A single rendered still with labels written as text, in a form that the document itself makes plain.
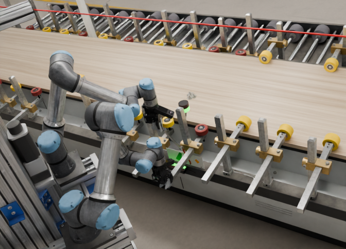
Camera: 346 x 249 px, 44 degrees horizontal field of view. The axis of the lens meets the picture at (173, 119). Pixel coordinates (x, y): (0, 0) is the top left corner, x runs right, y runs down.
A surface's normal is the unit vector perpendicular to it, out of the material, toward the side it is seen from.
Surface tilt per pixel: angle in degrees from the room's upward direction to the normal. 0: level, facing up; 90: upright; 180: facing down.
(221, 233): 0
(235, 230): 0
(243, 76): 0
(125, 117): 85
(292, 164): 90
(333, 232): 90
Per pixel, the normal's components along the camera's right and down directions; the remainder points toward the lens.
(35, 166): 0.42, 0.49
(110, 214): 0.86, 0.25
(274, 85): -0.20, -0.77
